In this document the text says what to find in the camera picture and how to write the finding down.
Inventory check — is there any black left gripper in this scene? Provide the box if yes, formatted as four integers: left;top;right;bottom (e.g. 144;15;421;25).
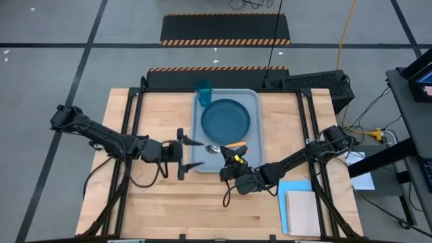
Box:
158;128;206;181

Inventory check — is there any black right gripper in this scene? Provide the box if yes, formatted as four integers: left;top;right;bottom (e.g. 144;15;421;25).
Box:
219;146;252;183

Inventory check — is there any spoon with orange handle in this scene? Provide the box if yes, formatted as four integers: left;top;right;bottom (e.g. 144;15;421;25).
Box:
205;141;248;155

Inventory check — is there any dark blue round plate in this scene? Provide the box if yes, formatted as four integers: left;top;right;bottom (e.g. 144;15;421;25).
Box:
200;99;252;145

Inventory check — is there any teal translucent plastic cup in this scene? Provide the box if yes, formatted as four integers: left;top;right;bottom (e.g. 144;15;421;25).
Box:
194;78;213;108

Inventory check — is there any light grey-blue plastic tray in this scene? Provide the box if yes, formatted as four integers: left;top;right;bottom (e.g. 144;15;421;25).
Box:
190;88;266;174

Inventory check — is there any light blue paper folder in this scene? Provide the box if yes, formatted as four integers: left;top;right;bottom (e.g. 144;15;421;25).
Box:
276;180;313;235

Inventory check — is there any black hazard-striped floor mat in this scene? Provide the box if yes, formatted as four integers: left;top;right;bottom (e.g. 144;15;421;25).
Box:
145;66;290;90
159;12;292;47

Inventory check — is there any beige spiral notebook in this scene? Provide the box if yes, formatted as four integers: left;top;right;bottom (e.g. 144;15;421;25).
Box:
285;190;322;238

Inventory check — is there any white paper sheet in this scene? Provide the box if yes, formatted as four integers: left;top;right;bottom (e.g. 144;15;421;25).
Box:
344;151;376;191

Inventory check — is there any yellow power plug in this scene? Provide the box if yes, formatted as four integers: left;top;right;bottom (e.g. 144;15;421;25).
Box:
369;127;384;141

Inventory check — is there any grey side desk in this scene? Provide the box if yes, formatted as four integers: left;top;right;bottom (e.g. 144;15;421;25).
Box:
347;49;432;230

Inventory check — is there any black keyboard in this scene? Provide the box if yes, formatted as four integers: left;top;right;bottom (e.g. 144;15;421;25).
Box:
420;157;432;193

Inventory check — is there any black monitor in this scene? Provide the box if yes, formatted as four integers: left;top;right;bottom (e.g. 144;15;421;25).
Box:
401;49;432;104

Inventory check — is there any black aluminium table frame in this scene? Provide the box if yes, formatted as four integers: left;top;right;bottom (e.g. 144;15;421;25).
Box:
76;76;364;243

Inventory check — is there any black floor cable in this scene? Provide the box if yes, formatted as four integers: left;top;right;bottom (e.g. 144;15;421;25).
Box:
265;0;284;80

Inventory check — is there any black coiled cable pile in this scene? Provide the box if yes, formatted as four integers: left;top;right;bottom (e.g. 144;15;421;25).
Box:
228;0;275;10

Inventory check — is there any yellow floor cable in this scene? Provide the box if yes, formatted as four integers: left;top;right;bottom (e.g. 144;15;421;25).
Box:
336;0;358;71

